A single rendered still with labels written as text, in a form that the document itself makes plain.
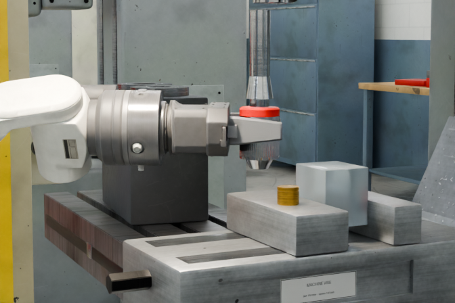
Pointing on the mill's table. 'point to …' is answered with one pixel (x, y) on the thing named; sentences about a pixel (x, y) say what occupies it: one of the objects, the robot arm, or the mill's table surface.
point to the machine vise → (304, 264)
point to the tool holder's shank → (259, 59)
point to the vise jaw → (288, 223)
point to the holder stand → (160, 177)
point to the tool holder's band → (259, 111)
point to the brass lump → (288, 195)
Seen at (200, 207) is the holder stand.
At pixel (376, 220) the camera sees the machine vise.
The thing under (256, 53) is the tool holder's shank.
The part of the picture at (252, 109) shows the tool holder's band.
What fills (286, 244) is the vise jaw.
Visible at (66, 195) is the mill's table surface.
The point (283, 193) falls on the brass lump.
